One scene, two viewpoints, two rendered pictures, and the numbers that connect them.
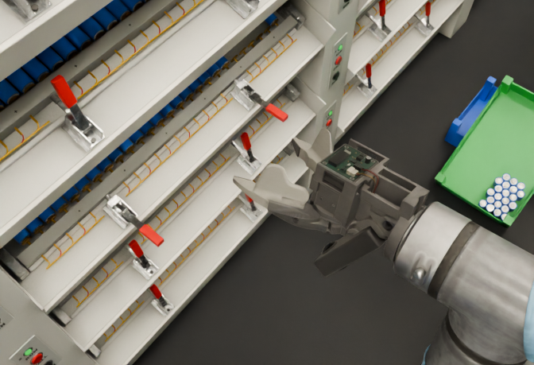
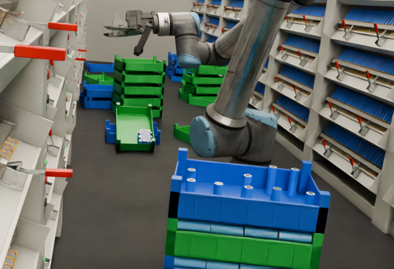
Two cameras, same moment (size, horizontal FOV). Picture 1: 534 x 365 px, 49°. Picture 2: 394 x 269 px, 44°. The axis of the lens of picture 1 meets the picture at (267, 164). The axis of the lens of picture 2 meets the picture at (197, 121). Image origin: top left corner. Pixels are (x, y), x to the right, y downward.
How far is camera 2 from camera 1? 1.70 m
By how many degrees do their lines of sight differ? 59
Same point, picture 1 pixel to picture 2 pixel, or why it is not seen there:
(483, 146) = (124, 132)
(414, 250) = (162, 16)
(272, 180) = (116, 19)
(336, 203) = (135, 20)
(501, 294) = (184, 14)
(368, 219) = (145, 23)
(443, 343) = (180, 41)
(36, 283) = not seen: hidden behind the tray
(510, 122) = (127, 121)
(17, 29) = not seen: outside the picture
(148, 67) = not seen: hidden behind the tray
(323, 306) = (114, 181)
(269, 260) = (76, 180)
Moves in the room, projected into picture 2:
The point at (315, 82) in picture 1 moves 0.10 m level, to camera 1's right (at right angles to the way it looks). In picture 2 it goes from (70, 74) to (88, 72)
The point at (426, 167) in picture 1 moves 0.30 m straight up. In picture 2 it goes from (108, 148) to (111, 93)
